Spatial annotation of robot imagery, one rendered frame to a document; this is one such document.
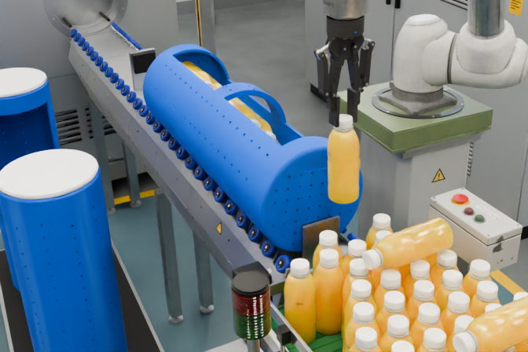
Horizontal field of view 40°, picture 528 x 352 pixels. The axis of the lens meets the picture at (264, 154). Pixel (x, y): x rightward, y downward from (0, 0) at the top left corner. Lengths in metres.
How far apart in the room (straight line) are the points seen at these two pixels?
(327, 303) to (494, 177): 2.12
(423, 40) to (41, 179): 1.17
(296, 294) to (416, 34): 0.99
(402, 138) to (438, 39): 0.31
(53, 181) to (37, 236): 0.16
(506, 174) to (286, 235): 1.94
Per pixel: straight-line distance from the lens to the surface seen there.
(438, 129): 2.24
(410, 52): 2.24
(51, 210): 2.03
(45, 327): 2.27
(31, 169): 2.15
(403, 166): 2.28
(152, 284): 3.34
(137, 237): 3.67
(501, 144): 3.52
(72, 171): 2.10
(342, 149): 1.55
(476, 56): 2.17
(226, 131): 1.87
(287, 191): 1.69
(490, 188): 3.65
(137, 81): 2.88
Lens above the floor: 1.99
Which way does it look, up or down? 27 degrees down
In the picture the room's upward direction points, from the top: 2 degrees counter-clockwise
